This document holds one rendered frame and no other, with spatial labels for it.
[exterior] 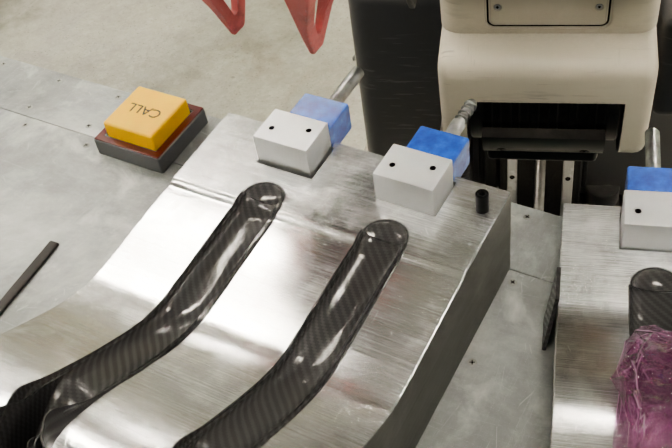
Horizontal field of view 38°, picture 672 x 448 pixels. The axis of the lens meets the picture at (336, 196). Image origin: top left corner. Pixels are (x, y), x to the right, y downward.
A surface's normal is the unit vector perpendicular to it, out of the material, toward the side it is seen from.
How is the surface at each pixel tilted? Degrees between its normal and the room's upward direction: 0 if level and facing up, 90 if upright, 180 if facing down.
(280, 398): 23
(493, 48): 8
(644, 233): 90
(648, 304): 4
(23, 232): 0
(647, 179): 0
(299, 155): 90
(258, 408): 28
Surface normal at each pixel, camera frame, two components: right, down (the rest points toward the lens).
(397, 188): -0.48, 0.67
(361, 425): 0.07, -0.89
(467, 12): -0.14, 0.81
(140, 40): -0.12, -0.69
